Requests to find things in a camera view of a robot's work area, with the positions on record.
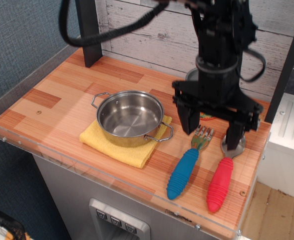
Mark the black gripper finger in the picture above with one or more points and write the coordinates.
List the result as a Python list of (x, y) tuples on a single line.
[(189, 118), (235, 132)]

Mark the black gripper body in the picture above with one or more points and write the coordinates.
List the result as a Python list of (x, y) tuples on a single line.
[(217, 93)]

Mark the red handled metal spoon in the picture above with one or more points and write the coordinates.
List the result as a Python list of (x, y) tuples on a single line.
[(219, 185)]

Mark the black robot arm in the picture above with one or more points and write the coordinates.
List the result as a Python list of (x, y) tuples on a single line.
[(224, 29)]

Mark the stainless steel pot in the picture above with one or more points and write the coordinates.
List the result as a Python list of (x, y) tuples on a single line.
[(131, 118)]

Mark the yellow cloth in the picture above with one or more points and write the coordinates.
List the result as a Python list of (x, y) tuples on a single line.
[(94, 137)]

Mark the green orange patterned can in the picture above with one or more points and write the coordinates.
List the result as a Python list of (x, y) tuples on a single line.
[(192, 75)]

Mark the white cabinet on right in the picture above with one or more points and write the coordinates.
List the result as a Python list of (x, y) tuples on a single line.
[(276, 169)]

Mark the silver dispenser button panel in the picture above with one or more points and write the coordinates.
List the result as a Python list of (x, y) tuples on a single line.
[(113, 224)]

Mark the grey toy fridge cabinet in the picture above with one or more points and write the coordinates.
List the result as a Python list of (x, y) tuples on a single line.
[(72, 194)]

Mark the orange object bottom left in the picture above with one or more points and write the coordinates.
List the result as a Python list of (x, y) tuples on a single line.
[(16, 236)]

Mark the blue handled metal fork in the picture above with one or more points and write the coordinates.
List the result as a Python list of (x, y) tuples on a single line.
[(182, 172)]

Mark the clear acrylic guard rail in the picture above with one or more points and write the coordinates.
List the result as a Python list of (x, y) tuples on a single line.
[(47, 118)]

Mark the dark right vertical post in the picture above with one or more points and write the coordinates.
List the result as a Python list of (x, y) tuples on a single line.
[(281, 85)]

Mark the dark vertical post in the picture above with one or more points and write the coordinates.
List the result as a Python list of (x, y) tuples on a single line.
[(88, 25), (281, 85)]

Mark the dark left vertical post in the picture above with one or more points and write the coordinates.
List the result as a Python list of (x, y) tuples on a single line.
[(88, 25)]

